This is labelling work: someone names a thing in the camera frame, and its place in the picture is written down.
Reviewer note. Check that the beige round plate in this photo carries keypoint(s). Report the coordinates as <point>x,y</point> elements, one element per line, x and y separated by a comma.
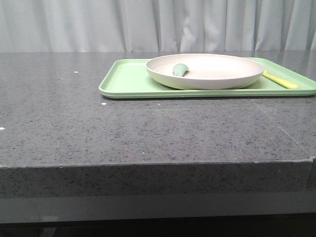
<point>206,71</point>

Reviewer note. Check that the light green plastic tray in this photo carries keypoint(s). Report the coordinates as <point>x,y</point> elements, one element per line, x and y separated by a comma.
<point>129,79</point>

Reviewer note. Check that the grey pleated curtain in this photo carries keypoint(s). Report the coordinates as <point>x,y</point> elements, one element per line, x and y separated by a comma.
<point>156,25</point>

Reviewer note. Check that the teal green plastic spoon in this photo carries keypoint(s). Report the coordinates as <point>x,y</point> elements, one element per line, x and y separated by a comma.
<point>180,69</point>

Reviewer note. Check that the yellow plastic fork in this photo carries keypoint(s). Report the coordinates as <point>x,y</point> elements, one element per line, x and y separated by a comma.
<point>285,83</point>

